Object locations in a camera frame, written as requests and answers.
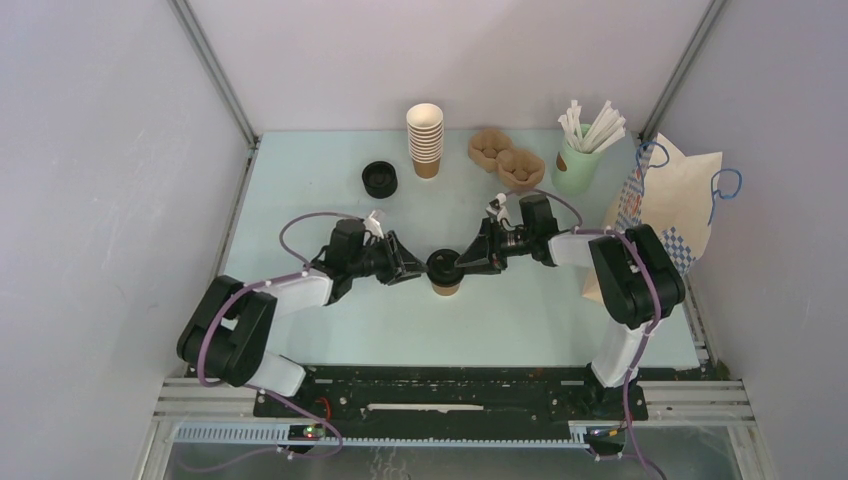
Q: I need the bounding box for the black cup lid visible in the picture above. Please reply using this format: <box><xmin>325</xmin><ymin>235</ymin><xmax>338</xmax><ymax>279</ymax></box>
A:
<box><xmin>426</xmin><ymin>249</ymin><xmax>464</xmax><ymax>282</ymax></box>

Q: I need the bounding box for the stack of black cup lids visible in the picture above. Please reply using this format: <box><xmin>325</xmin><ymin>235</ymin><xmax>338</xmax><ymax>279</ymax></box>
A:
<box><xmin>361</xmin><ymin>161</ymin><xmax>398</xmax><ymax>199</ymax></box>

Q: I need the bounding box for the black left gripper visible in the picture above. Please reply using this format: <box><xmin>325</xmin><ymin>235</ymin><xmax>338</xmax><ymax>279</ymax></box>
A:
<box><xmin>349</xmin><ymin>232</ymin><xmax>428</xmax><ymax>287</ymax></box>

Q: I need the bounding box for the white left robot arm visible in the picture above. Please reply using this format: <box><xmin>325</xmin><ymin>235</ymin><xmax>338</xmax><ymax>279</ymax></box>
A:
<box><xmin>176</xmin><ymin>217</ymin><xmax>428</xmax><ymax>417</ymax></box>

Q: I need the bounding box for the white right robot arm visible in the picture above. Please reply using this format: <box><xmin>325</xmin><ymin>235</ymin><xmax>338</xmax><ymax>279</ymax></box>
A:
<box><xmin>455</xmin><ymin>190</ymin><xmax>685</xmax><ymax>418</ymax></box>

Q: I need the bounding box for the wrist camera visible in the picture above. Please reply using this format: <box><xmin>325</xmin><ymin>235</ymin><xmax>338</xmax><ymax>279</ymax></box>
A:
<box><xmin>363</xmin><ymin>209</ymin><xmax>385</xmax><ymax>239</ymax></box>
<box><xmin>486</xmin><ymin>193</ymin><xmax>511</xmax><ymax>229</ymax></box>

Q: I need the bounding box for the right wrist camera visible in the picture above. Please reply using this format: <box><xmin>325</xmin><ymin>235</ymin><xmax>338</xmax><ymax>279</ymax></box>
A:
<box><xmin>486</xmin><ymin>193</ymin><xmax>511</xmax><ymax>229</ymax></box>

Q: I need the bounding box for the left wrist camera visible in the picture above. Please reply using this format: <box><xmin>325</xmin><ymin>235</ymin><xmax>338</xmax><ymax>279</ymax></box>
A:
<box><xmin>363</xmin><ymin>209</ymin><xmax>385</xmax><ymax>239</ymax></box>

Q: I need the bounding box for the green straw holder cup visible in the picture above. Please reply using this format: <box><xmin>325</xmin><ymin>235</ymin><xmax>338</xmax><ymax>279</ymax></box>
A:
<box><xmin>550</xmin><ymin>133</ymin><xmax>604</xmax><ymax>196</ymax></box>

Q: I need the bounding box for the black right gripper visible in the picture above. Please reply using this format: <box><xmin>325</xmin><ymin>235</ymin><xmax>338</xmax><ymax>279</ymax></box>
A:
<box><xmin>455</xmin><ymin>219</ymin><xmax>533</xmax><ymax>278</ymax></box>

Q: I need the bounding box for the single brown paper cup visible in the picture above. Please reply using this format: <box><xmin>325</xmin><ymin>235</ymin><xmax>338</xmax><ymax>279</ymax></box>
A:
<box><xmin>431</xmin><ymin>279</ymin><xmax>462</xmax><ymax>297</ymax></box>

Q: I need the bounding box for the stack of brown paper cups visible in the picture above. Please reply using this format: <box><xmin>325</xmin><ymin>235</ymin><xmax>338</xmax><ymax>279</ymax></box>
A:
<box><xmin>406</xmin><ymin>103</ymin><xmax>444</xmax><ymax>179</ymax></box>

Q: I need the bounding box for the bundle of white wrapped straws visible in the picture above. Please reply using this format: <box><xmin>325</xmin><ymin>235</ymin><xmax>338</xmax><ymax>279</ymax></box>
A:
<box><xmin>558</xmin><ymin>100</ymin><xmax>626</xmax><ymax>154</ymax></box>

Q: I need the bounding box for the brown pulp cup carrier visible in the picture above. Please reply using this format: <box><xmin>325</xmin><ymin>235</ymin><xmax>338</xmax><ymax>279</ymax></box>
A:
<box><xmin>468</xmin><ymin>128</ymin><xmax>546</xmax><ymax>192</ymax></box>

